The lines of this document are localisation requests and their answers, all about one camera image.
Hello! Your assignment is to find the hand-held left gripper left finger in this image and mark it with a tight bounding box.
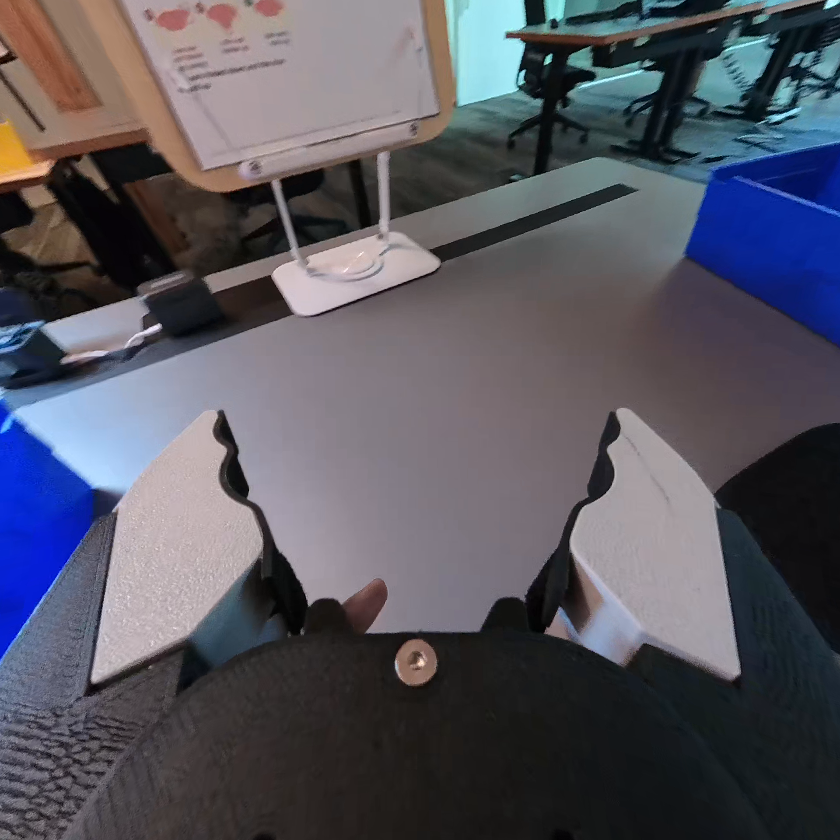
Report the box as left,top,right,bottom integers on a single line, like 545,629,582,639
88,409,307,687

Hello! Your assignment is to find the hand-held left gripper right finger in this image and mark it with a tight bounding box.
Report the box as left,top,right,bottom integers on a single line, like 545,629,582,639
525,407,743,685

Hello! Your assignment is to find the blue plastic bin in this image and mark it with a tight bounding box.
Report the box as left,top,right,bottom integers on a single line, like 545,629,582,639
685,141,840,357
0,402,97,658

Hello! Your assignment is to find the black charger box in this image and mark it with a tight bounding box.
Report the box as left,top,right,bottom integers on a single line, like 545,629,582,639
136,272,225,338

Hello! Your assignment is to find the black device with blue label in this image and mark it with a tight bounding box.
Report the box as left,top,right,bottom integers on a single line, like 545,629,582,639
0,320,68,389

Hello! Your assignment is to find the wooden side desk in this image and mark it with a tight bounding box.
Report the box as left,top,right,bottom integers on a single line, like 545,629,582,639
0,128,158,290

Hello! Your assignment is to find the yellow box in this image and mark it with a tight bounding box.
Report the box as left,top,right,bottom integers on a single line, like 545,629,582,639
0,118,31,173

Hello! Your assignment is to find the black office chair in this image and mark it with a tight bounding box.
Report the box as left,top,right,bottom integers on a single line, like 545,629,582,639
507,47,597,151

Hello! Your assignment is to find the instruction board on white stand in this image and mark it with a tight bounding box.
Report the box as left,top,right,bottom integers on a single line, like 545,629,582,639
98,0,458,318

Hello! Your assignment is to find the long wooden office desk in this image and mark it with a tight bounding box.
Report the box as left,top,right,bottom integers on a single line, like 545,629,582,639
505,0,840,161

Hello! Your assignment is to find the white cable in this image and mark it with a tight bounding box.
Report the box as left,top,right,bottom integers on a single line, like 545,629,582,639
64,323,164,366

